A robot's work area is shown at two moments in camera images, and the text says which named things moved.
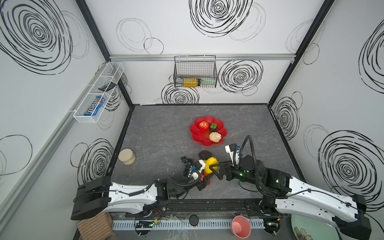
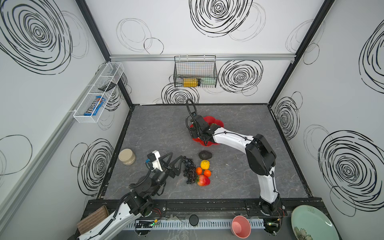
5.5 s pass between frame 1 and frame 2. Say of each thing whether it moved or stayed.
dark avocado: stayed
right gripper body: moved
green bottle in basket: stayed
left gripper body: moved
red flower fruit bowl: stayed
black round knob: stayed
